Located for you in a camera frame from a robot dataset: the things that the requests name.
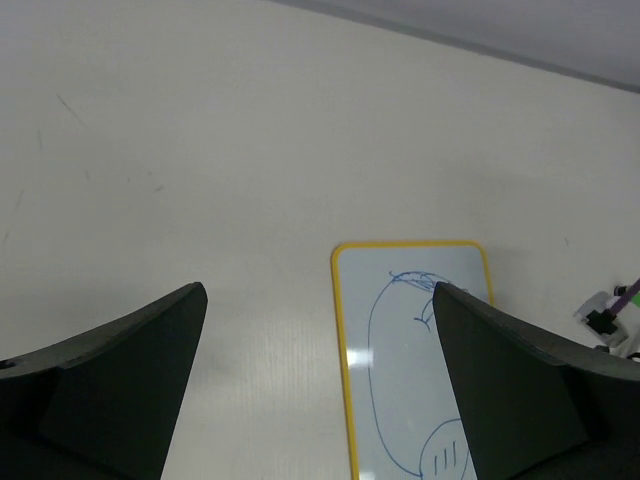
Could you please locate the yellow-framed small whiteboard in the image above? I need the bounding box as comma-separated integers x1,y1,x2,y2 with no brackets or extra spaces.
331,240,494,479

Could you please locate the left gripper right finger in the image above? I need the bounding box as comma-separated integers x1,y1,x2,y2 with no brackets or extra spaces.
433,282,639,479

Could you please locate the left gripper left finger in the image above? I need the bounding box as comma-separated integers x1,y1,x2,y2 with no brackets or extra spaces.
1,282,207,479

